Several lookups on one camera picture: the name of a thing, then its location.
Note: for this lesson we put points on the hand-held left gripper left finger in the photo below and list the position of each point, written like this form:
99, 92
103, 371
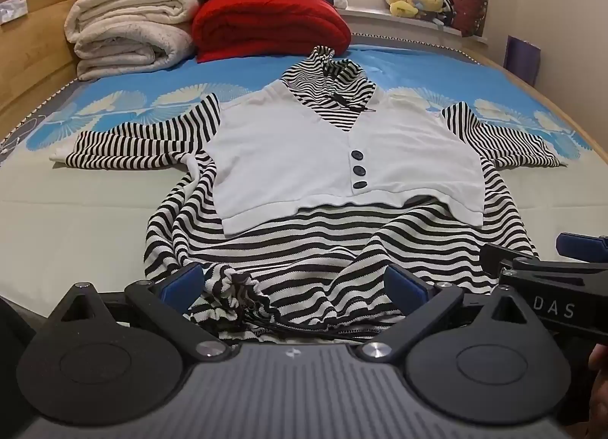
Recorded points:
183, 281

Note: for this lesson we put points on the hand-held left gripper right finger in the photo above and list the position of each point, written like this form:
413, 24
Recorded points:
404, 284

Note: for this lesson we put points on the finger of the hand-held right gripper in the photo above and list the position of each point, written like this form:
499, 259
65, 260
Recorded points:
582, 245
508, 259

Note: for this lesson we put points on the black white striped garment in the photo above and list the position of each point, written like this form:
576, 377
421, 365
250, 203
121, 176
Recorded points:
285, 158

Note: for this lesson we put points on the person's right hand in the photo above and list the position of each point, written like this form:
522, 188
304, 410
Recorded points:
600, 360

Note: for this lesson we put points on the blue printed bed sheet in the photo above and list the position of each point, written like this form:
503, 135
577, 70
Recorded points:
71, 211

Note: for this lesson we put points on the purple bag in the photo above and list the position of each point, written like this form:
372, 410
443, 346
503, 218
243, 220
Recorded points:
522, 61

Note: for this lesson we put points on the dark red cushion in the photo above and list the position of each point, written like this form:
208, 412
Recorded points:
471, 6

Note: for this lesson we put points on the white window sill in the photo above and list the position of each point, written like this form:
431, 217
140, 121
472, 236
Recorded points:
403, 25

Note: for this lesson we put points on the folded cream blanket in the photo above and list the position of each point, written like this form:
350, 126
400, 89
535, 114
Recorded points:
123, 25

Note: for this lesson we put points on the folded red quilt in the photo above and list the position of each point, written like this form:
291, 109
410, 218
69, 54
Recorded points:
270, 25

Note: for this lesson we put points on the yellow duck plush toy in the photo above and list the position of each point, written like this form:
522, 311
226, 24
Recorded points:
403, 7

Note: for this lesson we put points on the tissue box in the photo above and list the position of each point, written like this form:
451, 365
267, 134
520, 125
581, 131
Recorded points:
12, 11

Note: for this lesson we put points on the wooden bed frame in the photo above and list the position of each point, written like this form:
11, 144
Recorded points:
28, 63

